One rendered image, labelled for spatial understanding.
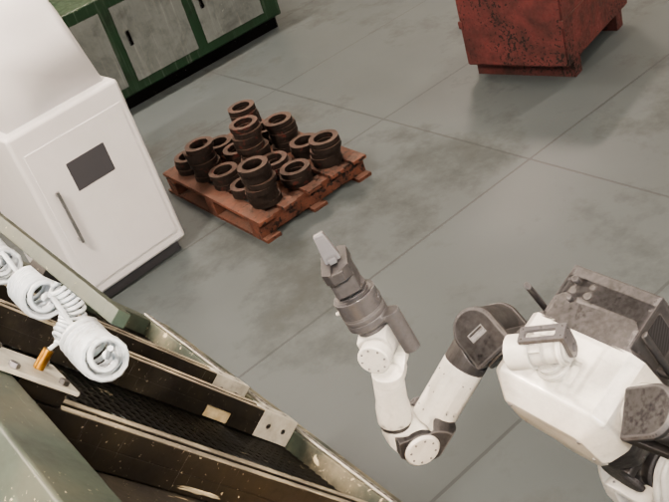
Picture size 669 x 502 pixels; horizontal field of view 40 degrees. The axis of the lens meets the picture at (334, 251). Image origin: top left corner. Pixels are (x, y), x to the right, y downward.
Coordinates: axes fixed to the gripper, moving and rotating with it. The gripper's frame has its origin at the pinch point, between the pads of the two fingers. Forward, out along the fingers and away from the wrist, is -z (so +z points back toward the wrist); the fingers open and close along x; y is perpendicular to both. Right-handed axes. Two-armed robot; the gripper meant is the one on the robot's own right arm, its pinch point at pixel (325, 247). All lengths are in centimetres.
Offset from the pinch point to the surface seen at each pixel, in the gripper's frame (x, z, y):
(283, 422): -40, 52, 40
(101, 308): 59, -28, 17
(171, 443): 37.0, 3.5, 30.6
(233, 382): -59, 45, 52
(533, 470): -105, 149, -3
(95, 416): 43, -9, 35
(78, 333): 51, -24, 25
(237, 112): -402, 43, 77
